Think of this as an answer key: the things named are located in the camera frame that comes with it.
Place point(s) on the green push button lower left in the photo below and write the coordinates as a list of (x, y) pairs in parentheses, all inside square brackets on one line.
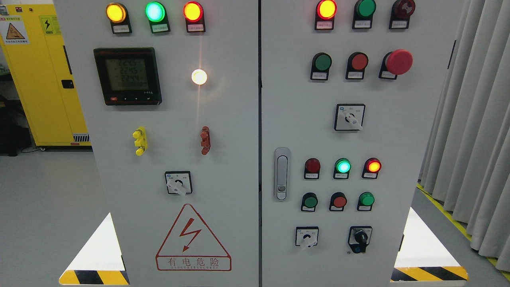
[(309, 202)]

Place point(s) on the green push button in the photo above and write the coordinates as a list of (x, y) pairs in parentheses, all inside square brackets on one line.
[(309, 202), (320, 67), (365, 201)]

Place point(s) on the red push button lower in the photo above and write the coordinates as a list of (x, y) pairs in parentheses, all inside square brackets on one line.
[(338, 201)]

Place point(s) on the red push button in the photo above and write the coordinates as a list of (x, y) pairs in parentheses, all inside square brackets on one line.
[(356, 65), (338, 201)]

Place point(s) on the green push button upper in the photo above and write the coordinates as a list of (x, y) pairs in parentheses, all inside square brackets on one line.
[(320, 67)]

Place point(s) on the green push button lower right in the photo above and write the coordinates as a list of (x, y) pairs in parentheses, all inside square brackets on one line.
[(365, 201)]

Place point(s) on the red push button upper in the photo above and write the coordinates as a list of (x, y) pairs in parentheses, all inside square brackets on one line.
[(356, 65)]

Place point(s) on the red emergency stop mushroom button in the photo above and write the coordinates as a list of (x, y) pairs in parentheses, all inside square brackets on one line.
[(395, 63)]

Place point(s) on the red terminal connector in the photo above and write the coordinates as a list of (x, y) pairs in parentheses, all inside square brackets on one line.
[(205, 140)]

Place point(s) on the dark red indicator light middle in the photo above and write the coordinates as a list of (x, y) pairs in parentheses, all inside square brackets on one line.
[(312, 169)]

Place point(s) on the white lit indicator light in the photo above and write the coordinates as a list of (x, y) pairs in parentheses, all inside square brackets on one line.
[(199, 77)]

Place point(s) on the green lit indicator light middle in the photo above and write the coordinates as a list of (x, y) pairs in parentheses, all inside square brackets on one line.
[(342, 169)]

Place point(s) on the left grey cabinet door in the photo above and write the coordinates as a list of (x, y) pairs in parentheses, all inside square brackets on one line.
[(225, 181)]

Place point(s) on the grey cabinet door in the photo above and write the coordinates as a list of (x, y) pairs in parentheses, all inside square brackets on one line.
[(225, 181), (299, 113)]

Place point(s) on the right grey cabinet door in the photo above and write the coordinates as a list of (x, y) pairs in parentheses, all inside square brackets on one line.
[(299, 113)]

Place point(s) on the yellow terminal connector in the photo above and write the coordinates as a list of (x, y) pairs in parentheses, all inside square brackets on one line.
[(140, 141)]

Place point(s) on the red lit indicator light middle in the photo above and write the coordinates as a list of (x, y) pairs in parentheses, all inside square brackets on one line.
[(371, 168)]

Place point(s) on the red electric hazard warning sign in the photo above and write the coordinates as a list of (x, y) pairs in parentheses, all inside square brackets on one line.
[(190, 245)]

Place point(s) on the black digital power meter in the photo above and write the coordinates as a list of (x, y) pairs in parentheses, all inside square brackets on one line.
[(128, 76)]

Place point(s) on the red indicator light top left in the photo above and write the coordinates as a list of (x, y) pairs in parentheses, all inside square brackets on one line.
[(194, 17)]

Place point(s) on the red lit indicator top right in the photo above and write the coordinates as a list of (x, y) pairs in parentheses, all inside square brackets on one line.
[(325, 15)]

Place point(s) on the green indicator light top left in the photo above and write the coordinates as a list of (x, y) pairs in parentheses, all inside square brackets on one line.
[(157, 17)]

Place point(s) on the dark green indicator top right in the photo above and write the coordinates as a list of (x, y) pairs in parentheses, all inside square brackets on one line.
[(363, 14)]

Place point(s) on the yellow indicator light top left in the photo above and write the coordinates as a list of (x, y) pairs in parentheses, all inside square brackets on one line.
[(118, 16)]

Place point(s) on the left striped cabinet base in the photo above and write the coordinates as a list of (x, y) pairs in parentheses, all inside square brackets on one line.
[(99, 262)]

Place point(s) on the striped cabinet base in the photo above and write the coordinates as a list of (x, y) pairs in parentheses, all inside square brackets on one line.
[(423, 261), (99, 262)]

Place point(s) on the dark red buzzer light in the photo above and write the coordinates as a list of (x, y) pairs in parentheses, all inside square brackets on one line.
[(400, 14)]

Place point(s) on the right striped cabinet base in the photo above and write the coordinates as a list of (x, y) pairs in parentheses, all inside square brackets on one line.
[(423, 261)]

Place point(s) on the grey curtain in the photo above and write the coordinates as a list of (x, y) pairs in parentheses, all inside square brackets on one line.
[(467, 160)]

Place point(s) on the yellow safety storage cabinet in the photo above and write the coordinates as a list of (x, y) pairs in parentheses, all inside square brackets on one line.
[(32, 42)]

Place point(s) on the silver door lock handle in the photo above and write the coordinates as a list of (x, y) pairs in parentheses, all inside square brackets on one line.
[(281, 159)]

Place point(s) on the left door rotary switch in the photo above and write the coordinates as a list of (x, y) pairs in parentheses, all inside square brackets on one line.
[(178, 182)]

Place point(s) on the upper right rotary switch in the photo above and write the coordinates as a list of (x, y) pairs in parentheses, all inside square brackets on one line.
[(349, 117)]

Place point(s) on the lower white rotary switch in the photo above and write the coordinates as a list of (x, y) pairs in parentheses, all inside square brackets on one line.
[(306, 237)]

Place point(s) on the black key selector switch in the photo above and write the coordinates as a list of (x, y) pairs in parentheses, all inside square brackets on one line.
[(359, 238)]

